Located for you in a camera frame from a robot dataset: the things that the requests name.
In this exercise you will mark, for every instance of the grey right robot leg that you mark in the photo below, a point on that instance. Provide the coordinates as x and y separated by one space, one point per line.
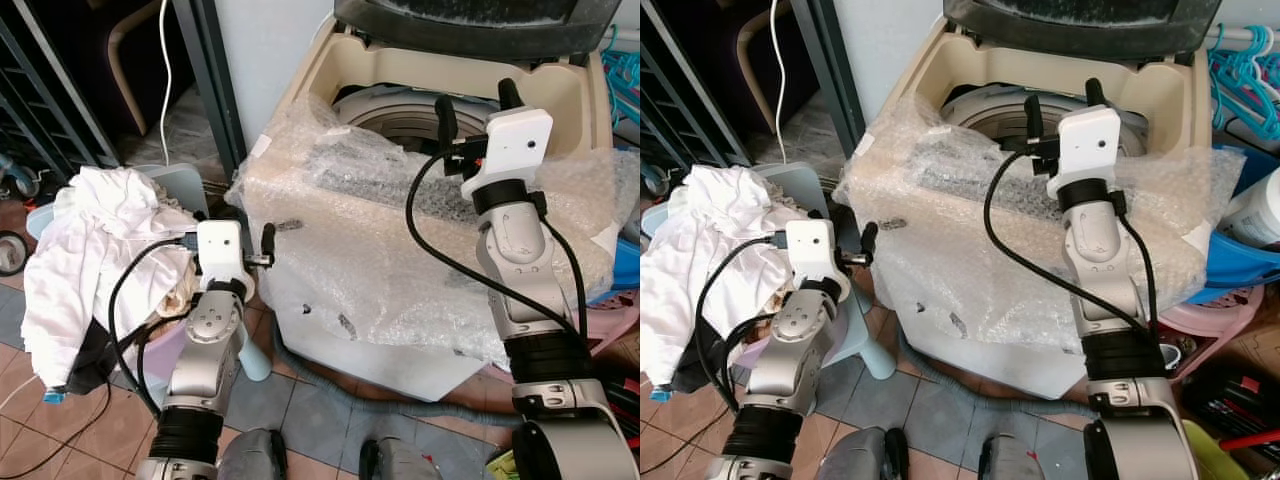
1015 460
400 462

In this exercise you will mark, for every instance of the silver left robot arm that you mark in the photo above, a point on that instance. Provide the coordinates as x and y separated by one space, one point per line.
205 345
795 345

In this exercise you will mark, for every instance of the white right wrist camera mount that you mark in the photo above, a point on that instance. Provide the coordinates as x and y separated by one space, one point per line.
1087 145
515 145

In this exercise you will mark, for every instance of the grey left robot leg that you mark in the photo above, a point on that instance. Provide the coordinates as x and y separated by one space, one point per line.
250 458
855 458

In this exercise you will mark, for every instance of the purple plastic basin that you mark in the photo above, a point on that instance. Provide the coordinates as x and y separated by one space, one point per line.
755 355
160 360

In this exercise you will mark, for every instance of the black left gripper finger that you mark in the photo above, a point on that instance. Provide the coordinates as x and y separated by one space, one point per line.
870 240
268 242

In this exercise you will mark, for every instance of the black caster wheel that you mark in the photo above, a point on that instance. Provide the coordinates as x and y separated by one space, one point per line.
10 252

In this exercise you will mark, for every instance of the black red tool case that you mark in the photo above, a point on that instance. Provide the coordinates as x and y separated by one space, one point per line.
1235 400

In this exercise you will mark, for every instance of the black cloth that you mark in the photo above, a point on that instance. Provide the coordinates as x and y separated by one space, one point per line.
695 370
95 365

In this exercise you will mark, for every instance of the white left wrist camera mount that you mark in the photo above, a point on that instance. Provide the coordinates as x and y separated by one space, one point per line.
220 255
810 255

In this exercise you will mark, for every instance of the pink plastic basin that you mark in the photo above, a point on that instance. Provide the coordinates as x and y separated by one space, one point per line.
615 325
1215 320

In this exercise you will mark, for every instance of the blue plastic basin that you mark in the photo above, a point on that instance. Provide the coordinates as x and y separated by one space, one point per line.
625 265
1225 270

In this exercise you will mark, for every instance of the dark washer lid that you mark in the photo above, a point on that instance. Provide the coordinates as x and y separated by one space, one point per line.
1080 25
470 25

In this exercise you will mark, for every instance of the white clothes pile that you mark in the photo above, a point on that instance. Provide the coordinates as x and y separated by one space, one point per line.
690 255
85 255

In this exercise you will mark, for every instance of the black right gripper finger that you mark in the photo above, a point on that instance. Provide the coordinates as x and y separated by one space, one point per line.
446 120
1096 93
510 95
1033 118

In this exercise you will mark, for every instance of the white plastic bottle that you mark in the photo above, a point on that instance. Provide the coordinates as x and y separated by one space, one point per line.
1255 210

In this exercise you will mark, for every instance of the beige top-loading washing machine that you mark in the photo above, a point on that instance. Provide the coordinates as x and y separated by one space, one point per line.
345 270
950 280

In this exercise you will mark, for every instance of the black metal rack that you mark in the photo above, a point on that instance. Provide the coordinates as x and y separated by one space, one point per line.
40 90
680 100

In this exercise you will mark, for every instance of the bent wood chair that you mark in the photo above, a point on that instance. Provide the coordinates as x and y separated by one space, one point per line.
115 60
745 60

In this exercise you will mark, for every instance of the clear bubble wrap sheet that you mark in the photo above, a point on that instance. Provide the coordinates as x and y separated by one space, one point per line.
960 230
360 230

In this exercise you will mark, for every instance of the grey robot leg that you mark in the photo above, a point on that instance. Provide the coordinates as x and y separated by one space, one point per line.
250 458
400 462
1015 460
855 458

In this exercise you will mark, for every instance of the yellow-green plastic item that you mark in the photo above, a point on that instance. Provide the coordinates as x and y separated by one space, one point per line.
500 466
1215 455

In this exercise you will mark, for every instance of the dark metal door frame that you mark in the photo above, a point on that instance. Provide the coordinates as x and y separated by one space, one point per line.
210 90
830 90

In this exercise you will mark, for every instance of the teal clothes hangers bunch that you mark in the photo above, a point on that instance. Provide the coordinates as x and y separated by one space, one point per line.
625 75
1245 70

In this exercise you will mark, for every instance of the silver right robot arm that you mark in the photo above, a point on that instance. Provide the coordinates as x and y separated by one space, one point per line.
525 260
1100 255

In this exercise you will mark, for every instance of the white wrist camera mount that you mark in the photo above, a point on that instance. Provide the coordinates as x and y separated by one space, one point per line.
220 255
810 255
515 145
1087 145

